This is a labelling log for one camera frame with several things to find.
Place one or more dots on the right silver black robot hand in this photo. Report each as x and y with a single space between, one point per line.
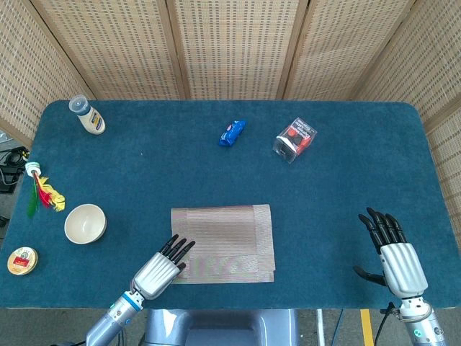
403 270

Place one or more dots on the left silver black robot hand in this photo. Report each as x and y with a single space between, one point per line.
155 275

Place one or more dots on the grey woven placemat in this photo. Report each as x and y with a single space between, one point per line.
230 234

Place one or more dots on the white round bowl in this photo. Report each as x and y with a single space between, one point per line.
85 224

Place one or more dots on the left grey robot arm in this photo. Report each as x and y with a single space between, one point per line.
111 320

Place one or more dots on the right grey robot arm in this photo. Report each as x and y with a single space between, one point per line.
421 324

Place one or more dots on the grey robot torso base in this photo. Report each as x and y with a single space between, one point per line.
223 328

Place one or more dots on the blue carpet table cover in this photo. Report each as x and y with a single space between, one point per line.
144 180

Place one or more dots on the white table leg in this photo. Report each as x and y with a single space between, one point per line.
320 328

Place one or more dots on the round tin red label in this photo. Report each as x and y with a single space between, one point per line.
22 261

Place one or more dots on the colourful feather shuttlecock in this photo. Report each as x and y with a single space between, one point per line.
47 194

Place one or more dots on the blue snack packet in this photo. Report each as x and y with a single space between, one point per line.
232 132

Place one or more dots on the cream mayonnaise squeeze bottle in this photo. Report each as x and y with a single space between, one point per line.
91 120

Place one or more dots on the clear box red black contents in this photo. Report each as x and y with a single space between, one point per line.
295 140

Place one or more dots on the woven wooden folding screen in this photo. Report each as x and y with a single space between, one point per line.
234 47

